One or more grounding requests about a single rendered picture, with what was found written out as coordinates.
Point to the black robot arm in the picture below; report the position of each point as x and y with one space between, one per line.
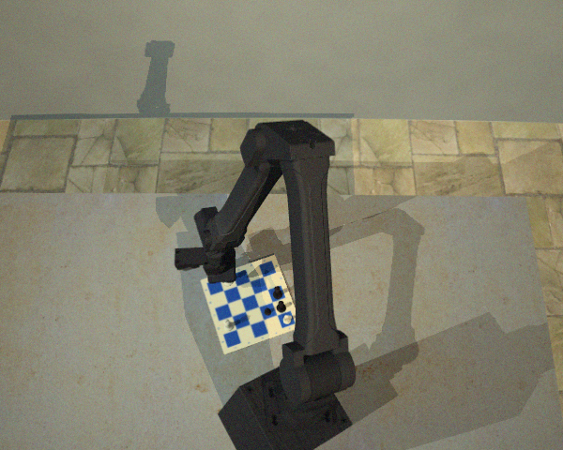
269 151

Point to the blue and cream chessboard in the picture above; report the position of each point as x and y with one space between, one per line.
244 302

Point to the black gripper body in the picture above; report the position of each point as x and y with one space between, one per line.
228 270

